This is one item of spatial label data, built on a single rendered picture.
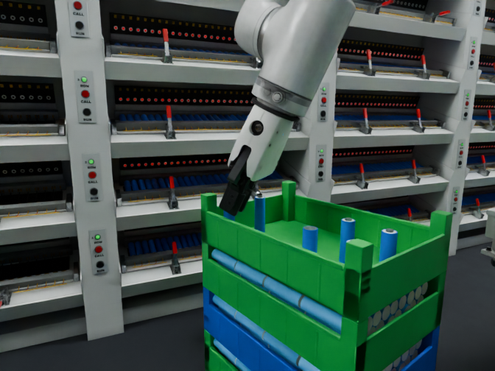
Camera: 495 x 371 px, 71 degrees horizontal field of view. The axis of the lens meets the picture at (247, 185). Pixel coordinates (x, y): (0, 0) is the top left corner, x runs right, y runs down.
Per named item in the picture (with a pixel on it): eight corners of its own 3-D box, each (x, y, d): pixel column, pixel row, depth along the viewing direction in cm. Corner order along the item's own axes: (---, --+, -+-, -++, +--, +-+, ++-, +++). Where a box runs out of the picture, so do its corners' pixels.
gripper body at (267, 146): (292, 112, 44) (257, 188, 48) (309, 113, 54) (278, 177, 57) (243, 88, 46) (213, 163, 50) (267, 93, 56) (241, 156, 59)
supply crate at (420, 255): (447, 270, 47) (454, 212, 45) (356, 324, 34) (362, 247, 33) (288, 219, 70) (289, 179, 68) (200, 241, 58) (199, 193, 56)
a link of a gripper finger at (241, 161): (234, 169, 46) (233, 192, 50) (264, 133, 50) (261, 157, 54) (227, 165, 46) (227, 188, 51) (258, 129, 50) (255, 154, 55)
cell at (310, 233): (311, 231, 41) (309, 282, 42) (321, 228, 42) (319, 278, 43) (299, 227, 42) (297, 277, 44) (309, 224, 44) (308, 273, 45)
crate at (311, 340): (440, 324, 48) (447, 270, 47) (352, 394, 36) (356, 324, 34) (287, 257, 71) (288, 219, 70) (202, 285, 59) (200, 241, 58)
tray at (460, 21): (462, 40, 136) (472, 14, 131) (335, 24, 111) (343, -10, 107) (421, 34, 152) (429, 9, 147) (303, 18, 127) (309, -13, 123)
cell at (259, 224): (267, 232, 61) (267, 196, 60) (258, 234, 60) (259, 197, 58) (260, 230, 62) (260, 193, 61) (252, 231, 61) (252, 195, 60)
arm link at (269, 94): (303, 99, 44) (293, 121, 45) (317, 101, 52) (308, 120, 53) (247, 72, 46) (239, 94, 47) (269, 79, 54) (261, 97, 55)
